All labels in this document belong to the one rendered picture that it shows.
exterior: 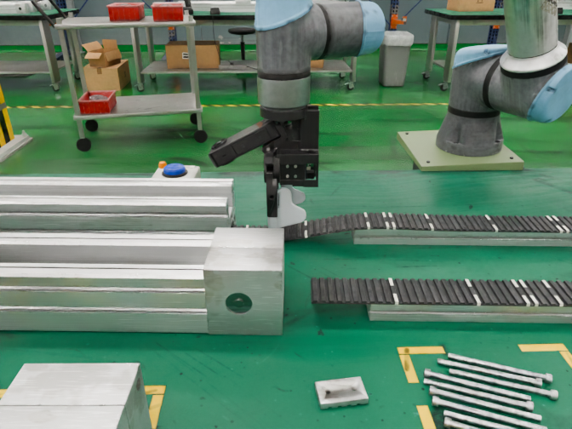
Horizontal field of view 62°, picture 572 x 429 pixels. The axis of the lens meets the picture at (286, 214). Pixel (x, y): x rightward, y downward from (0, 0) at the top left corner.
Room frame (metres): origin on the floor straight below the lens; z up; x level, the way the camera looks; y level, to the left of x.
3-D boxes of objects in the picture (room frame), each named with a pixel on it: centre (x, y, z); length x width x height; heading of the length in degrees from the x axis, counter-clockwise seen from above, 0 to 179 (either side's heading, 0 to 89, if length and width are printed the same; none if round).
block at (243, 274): (0.51, 0.05, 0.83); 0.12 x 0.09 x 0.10; 179
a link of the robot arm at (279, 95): (0.69, 0.00, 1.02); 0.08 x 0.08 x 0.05
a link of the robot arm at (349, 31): (0.75, -0.08, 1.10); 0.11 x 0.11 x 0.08; 30
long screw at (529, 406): (0.36, -0.20, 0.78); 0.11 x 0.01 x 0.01; 70
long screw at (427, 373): (0.37, -0.20, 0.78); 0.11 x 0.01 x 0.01; 71
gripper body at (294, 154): (0.69, -0.01, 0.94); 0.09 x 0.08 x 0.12; 89
